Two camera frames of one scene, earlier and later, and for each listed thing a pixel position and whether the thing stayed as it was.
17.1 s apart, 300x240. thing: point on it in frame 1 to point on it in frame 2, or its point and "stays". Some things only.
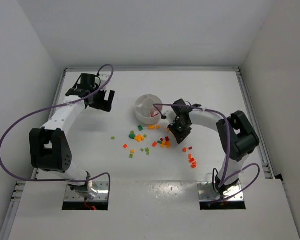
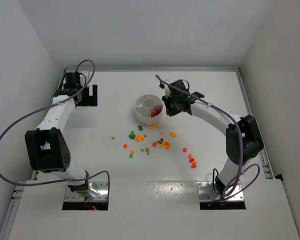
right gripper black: x=180 y=134 to x=172 y=106
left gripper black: x=100 y=105 to x=85 y=98
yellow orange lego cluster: x=139 y=138 stays
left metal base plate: x=101 y=194 stays
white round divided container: x=145 y=112 stays
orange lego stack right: x=192 y=161 stays
